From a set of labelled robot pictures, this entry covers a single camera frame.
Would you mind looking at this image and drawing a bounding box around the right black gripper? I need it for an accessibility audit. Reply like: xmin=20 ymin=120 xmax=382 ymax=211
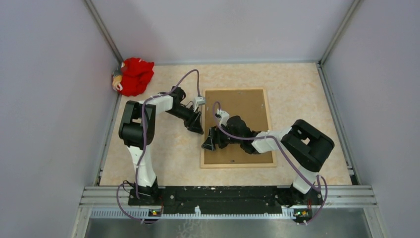
xmin=202 ymin=122 xmax=242 ymax=151

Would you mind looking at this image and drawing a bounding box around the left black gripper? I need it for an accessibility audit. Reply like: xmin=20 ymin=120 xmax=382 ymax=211
xmin=165 ymin=105 xmax=204 ymax=135

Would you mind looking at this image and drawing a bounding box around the brown frame backing board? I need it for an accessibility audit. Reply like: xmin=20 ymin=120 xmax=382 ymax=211
xmin=203 ymin=89 xmax=274 ymax=165

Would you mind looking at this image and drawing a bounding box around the wooden picture frame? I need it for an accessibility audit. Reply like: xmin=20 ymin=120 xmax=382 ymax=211
xmin=200 ymin=87 xmax=277 ymax=169

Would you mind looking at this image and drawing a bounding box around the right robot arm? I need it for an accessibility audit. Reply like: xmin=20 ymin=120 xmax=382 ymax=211
xmin=201 ymin=116 xmax=335 ymax=207

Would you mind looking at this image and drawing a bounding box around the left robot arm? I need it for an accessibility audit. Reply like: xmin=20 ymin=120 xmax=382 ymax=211
xmin=118 ymin=86 xmax=206 ymax=205

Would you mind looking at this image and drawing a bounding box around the red crumpled cloth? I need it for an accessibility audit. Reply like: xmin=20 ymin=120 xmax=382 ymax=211
xmin=112 ymin=58 xmax=155 ymax=97

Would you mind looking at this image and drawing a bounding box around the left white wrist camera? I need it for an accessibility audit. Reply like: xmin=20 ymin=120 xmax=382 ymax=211
xmin=193 ymin=96 xmax=206 ymax=111

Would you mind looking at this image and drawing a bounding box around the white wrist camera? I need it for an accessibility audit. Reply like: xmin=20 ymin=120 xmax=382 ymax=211
xmin=215 ymin=109 xmax=230 ymax=126
xmin=193 ymin=96 xmax=206 ymax=111

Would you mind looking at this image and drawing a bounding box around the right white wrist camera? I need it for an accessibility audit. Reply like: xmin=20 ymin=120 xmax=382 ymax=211
xmin=215 ymin=109 xmax=230 ymax=126

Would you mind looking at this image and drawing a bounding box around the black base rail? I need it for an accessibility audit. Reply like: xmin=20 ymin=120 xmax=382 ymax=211
xmin=128 ymin=186 xmax=322 ymax=215

